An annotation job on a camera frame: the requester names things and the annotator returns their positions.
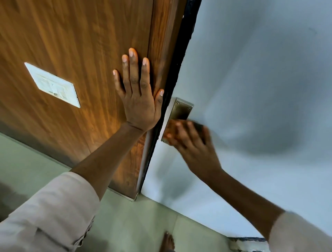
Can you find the person's left hand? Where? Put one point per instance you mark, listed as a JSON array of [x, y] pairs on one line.
[[138, 103]]

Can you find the person's right hand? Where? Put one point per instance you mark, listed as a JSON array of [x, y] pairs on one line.
[[199, 153]]

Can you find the person's left little finger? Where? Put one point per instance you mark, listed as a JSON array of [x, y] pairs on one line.
[[118, 81]]

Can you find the person's right fingers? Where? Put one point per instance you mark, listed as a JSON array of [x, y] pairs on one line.
[[181, 132]]

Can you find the person's left thumb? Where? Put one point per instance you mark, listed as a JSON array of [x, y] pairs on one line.
[[159, 100]]

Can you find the person's left middle finger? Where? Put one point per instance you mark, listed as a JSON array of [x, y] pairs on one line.
[[134, 65]]

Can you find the person's right forearm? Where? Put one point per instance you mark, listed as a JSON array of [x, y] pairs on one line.
[[241, 202]]

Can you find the person's left forearm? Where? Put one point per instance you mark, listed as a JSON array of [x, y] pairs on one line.
[[109, 158]]

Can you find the brown wooden panel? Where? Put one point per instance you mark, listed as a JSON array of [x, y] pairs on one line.
[[64, 31]]

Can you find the white door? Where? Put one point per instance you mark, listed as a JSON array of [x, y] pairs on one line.
[[259, 78]]

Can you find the person's bare foot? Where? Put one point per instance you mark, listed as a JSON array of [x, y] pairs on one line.
[[167, 244]]

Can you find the white left shirt sleeve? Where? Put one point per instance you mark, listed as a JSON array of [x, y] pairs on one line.
[[46, 215]]

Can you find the white shirt sleeve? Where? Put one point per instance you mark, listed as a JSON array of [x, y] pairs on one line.
[[46, 215], [303, 233]]

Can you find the white right shirt sleeve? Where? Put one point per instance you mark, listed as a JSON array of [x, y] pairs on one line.
[[303, 233]]

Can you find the white switch plate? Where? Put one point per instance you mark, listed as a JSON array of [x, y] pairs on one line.
[[51, 84]]

